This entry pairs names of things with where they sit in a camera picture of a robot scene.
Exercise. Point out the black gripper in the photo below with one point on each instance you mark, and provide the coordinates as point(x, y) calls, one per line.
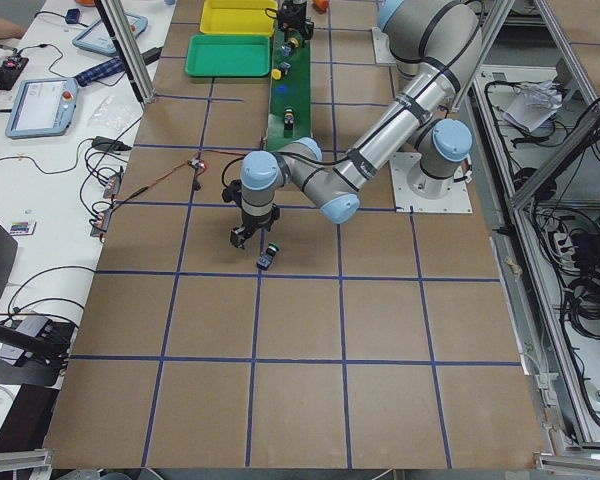
point(254, 223)
point(291, 11)

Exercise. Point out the green push button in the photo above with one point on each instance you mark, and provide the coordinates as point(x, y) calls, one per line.
point(288, 122)
point(266, 258)

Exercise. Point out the plain orange cylinder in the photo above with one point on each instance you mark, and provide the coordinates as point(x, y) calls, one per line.
point(320, 5)

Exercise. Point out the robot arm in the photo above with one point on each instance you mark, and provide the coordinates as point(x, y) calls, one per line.
point(440, 41)
point(294, 1)

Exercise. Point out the yellow plastic tray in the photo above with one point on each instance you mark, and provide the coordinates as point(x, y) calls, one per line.
point(237, 17)

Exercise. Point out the green conveyor belt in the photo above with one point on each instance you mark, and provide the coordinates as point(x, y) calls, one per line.
point(292, 91)

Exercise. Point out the small controller circuit board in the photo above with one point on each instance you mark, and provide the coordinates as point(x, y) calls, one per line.
point(198, 164)

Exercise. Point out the green plastic tray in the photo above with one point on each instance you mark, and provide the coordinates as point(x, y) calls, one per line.
point(228, 56)

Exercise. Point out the black power brick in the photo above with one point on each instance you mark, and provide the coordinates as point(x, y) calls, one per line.
point(151, 55)

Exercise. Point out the black power adapter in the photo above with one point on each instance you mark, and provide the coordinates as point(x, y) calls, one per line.
point(106, 144)

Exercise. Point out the folded blue plaid umbrella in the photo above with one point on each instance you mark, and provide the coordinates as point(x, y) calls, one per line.
point(99, 72)

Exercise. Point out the teach pendant near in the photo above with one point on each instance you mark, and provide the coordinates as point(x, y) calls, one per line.
point(42, 108)

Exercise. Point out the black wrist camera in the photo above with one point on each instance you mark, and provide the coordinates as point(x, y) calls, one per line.
point(232, 193)

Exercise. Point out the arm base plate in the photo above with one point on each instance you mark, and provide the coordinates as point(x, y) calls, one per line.
point(382, 54)
point(415, 192)

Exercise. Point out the aluminium frame post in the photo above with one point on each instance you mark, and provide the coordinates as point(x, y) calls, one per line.
point(117, 25)

